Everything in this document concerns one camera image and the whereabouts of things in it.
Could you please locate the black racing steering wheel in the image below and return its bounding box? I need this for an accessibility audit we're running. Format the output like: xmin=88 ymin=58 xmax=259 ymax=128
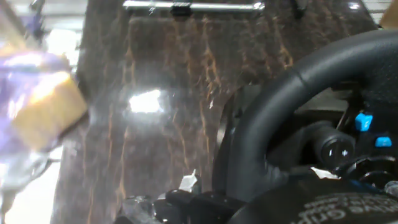
xmin=211 ymin=29 xmax=398 ymax=203

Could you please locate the purple plastic bag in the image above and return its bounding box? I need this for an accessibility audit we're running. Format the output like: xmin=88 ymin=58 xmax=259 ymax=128
xmin=0 ymin=49 xmax=72 ymax=156

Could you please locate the black stand base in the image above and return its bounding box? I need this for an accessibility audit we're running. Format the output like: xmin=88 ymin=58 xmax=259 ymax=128
xmin=123 ymin=0 xmax=308 ymax=18

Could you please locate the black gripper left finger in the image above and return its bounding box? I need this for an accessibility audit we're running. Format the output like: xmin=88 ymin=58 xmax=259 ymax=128
xmin=114 ymin=169 xmax=246 ymax=224

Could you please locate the clear plastic wrapper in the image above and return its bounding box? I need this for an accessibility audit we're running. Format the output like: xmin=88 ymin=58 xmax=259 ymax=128
xmin=0 ymin=149 xmax=52 ymax=190

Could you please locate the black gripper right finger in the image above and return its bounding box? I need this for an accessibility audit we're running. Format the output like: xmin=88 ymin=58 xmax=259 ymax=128
xmin=310 ymin=166 xmax=341 ymax=180

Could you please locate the dark wooden board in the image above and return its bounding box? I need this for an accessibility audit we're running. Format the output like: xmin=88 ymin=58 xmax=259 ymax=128
xmin=49 ymin=0 xmax=379 ymax=224

